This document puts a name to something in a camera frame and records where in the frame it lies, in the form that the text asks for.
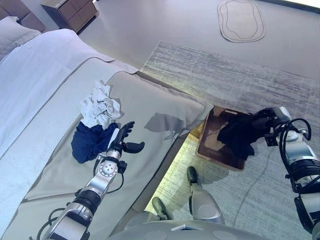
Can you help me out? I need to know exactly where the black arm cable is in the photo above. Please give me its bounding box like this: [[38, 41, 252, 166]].
[[278, 117, 313, 176], [93, 159, 126, 196]]

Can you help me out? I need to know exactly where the grey striped rug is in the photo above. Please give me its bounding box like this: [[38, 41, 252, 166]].
[[141, 39, 320, 240]]

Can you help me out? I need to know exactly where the silver right robot leg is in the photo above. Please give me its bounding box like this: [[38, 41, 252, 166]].
[[186, 166, 226, 226]]

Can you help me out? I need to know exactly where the brown wooden nightstand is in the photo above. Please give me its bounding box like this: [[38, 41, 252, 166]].
[[40, 0, 98, 35]]

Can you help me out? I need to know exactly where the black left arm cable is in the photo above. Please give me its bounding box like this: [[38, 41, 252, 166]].
[[93, 159, 126, 196]]

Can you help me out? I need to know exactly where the brown upholstered bed frame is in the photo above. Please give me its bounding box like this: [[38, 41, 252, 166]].
[[0, 0, 216, 231]]

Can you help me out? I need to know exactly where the dark blue garment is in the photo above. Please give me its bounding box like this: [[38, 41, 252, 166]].
[[71, 121, 120, 165]]

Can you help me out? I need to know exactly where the beige pillow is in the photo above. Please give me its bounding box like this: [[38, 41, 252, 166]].
[[0, 16, 42, 61]]

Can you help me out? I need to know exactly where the white garment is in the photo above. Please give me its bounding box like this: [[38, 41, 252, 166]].
[[80, 79, 125, 127]]

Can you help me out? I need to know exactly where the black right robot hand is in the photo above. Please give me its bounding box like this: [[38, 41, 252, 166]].
[[250, 106, 293, 137]]

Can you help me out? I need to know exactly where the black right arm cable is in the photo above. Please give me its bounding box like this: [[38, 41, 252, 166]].
[[278, 117, 313, 176]]

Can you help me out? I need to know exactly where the white duvet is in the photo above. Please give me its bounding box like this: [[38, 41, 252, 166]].
[[0, 28, 116, 218]]

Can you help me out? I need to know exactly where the brown wicker basket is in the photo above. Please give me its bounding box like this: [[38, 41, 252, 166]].
[[195, 105, 253, 172]]

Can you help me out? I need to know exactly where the grey robot torso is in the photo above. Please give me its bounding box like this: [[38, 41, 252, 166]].
[[109, 223, 313, 240]]

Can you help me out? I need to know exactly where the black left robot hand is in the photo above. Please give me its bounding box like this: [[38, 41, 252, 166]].
[[106, 121, 146, 155]]

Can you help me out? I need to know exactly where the black garment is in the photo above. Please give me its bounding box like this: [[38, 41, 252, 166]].
[[216, 113, 268, 161]]

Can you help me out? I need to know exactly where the small beige oval mat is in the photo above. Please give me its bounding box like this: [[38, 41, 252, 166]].
[[217, 0, 266, 44]]

